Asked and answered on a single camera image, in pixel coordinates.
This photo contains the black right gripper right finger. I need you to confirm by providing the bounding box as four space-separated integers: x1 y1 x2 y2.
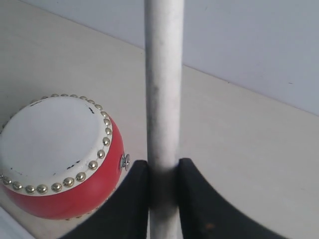
178 158 282 239

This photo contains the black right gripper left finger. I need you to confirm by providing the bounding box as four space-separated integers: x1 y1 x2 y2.
62 160 150 239

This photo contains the white drumstick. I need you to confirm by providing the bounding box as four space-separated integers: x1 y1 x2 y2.
144 0 184 239

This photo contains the small red drum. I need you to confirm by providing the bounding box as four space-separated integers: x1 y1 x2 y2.
0 94 130 220

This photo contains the white rectangular plastic tray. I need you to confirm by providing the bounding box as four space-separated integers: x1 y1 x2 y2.
0 208 34 239

